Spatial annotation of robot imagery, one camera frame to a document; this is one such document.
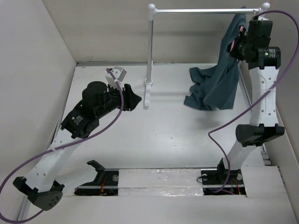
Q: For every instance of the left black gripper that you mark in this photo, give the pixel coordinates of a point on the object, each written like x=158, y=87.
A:
x=131, y=99

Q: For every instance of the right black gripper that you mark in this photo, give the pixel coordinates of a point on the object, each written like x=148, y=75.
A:
x=235, y=52

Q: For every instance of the pink clothes hanger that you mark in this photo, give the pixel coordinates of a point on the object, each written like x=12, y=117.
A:
x=238, y=24

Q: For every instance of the blue t shirt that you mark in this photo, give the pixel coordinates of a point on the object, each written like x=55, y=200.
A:
x=215, y=87

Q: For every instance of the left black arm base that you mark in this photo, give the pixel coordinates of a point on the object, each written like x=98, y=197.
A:
x=105, y=182

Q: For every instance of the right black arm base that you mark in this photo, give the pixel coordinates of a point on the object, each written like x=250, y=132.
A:
x=213, y=181

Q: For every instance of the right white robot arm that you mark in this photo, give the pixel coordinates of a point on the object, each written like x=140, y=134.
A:
x=263, y=124

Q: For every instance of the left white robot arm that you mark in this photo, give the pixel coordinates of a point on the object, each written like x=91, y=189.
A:
x=40, y=185

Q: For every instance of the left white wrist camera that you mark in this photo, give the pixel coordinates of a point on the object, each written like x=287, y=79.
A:
x=115, y=76

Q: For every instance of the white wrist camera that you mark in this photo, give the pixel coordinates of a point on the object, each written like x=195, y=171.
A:
x=259, y=17
x=115, y=76

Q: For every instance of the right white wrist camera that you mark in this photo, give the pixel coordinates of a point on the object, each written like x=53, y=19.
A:
x=259, y=17

